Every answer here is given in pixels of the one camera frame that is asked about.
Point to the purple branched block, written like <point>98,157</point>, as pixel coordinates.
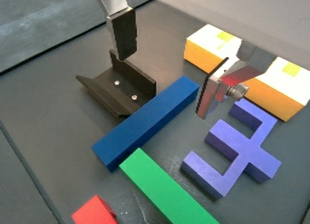
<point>243,150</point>

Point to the red branched block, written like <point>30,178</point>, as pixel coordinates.
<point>94,212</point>

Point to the green long block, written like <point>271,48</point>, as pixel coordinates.
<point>173,202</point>

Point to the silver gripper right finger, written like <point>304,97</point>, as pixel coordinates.
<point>223,82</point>

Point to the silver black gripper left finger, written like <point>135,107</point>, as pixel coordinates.
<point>120,16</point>

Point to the blue long block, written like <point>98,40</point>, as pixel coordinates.
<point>143,124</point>

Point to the yellow white puzzle board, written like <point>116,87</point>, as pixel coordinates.
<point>279,90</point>

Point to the black angle bracket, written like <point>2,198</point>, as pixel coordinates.
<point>123,88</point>

